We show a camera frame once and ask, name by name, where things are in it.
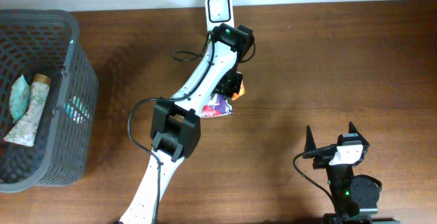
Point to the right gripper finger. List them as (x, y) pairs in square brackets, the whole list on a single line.
[(309, 143), (353, 130)]

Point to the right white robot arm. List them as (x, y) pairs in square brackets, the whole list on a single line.
[(354, 197)]

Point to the teal small tissue pack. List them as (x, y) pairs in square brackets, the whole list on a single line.
[(76, 110)]

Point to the white bamboo print tube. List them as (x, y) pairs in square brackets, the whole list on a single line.
[(25, 130)]

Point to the red purple tissue pack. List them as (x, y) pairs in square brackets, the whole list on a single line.
[(216, 106)]

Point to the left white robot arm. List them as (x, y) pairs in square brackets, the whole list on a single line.
[(176, 121)]

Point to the mint green wipes pack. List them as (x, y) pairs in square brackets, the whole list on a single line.
[(19, 98)]

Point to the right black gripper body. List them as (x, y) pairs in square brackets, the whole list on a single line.
[(322, 162)]

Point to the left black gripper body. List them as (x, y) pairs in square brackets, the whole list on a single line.
[(231, 81)]

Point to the orange small tissue pack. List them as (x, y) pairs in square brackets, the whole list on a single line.
[(240, 93)]

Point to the grey plastic mesh basket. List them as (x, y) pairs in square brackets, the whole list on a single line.
[(46, 42)]

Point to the white barcode scanner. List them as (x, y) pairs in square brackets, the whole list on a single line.
[(217, 12)]

